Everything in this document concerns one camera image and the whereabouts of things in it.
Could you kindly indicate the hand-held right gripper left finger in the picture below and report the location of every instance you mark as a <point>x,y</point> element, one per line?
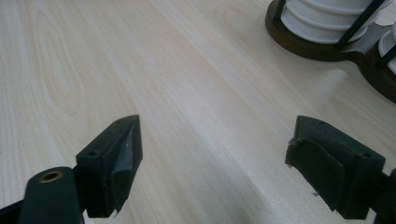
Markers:
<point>102,174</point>

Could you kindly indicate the short stack of white paper cups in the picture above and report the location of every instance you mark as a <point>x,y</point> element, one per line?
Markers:
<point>317,23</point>

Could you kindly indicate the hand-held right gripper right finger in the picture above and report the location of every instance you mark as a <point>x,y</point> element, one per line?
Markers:
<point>339,168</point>

